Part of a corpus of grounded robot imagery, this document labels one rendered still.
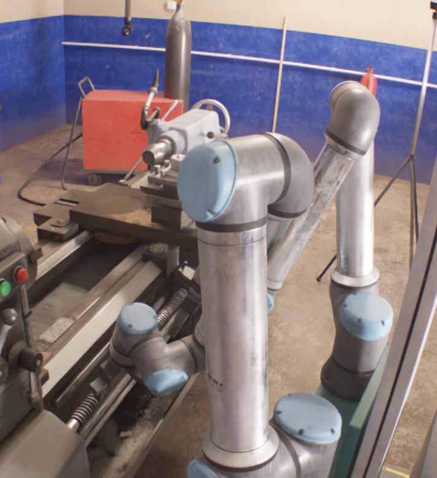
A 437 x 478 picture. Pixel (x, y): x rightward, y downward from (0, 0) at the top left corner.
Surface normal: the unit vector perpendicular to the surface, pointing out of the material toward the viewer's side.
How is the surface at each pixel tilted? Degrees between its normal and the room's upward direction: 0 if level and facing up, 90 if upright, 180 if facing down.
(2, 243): 45
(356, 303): 5
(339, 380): 70
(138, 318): 19
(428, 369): 0
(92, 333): 36
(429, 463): 0
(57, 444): 32
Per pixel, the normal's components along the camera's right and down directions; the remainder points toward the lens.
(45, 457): 0.54, -0.64
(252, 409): 0.38, 0.30
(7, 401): 0.94, 0.21
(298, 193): 0.59, 0.66
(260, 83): -0.34, 0.43
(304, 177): 0.77, 0.32
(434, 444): 0.06, -0.88
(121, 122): 0.00, 0.47
